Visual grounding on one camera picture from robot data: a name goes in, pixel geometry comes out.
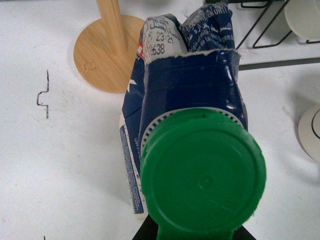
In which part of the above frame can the blue white milk carton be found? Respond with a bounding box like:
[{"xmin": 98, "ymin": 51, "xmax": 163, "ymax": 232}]
[{"xmin": 119, "ymin": 2, "xmax": 266, "ymax": 240}]

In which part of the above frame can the wooden mug tree stand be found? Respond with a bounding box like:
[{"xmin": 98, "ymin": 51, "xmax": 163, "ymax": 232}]
[{"xmin": 73, "ymin": 0, "xmax": 144, "ymax": 94}]

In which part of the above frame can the white round coaster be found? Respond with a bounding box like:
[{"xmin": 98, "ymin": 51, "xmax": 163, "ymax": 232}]
[{"xmin": 298, "ymin": 104, "xmax": 320, "ymax": 163}]

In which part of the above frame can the cream ribbed cup left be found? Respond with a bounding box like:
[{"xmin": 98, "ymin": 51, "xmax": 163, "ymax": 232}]
[{"xmin": 284, "ymin": 0, "xmax": 320, "ymax": 41}]

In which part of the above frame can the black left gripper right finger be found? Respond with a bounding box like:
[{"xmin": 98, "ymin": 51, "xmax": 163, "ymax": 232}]
[{"xmin": 232, "ymin": 225, "xmax": 256, "ymax": 240}]

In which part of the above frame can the black wire rack wooden handle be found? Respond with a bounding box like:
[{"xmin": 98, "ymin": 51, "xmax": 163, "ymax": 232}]
[{"xmin": 204, "ymin": 0, "xmax": 320, "ymax": 72}]

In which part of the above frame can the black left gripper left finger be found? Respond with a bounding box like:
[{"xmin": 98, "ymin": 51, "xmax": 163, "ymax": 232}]
[{"xmin": 132, "ymin": 214, "xmax": 159, "ymax": 240}]

